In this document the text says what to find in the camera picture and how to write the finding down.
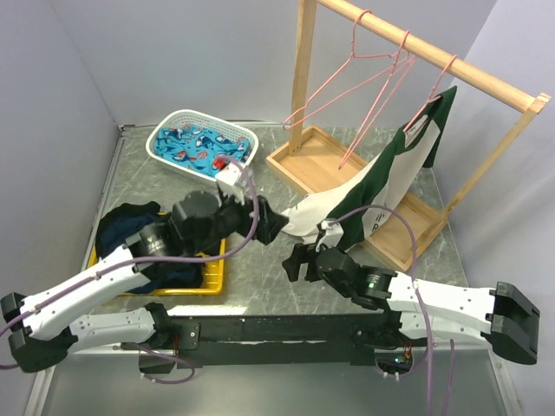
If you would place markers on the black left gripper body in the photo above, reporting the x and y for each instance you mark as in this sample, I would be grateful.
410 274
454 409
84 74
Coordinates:
232 217

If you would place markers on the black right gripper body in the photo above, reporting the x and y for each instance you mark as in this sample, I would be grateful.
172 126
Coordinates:
345 290

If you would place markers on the white and green t-shirt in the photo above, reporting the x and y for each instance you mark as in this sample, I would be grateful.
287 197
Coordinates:
384 180

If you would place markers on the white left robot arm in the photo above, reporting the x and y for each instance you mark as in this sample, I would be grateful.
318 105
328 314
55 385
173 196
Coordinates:
46 327

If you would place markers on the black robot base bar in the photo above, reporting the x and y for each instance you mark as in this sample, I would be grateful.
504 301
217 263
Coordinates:
283 339

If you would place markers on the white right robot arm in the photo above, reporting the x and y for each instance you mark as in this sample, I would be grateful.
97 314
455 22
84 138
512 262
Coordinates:
502 317

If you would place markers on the yellow plastic tray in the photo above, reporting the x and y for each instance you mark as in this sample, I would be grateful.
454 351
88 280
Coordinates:
213 277

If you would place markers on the blue shark print cloth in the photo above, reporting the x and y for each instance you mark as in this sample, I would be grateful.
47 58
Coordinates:
195 148

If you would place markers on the wooden clothes rack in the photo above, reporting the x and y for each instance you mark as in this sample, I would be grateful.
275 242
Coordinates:
312 160

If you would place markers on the white perforated plastic basket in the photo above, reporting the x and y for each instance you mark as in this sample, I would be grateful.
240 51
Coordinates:
187 116

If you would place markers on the dark navy clothes pile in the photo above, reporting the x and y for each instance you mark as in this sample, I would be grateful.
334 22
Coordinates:
124 221

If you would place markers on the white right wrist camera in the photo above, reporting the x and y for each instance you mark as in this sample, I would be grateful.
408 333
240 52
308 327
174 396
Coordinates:
330 232

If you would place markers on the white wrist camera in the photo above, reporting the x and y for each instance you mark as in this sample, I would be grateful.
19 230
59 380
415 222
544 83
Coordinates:
330 232
233 178

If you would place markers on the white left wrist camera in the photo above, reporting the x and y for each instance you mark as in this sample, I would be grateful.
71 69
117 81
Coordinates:
233 178

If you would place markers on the aluminium rail frame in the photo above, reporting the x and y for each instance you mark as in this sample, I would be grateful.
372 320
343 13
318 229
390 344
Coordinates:
462 379

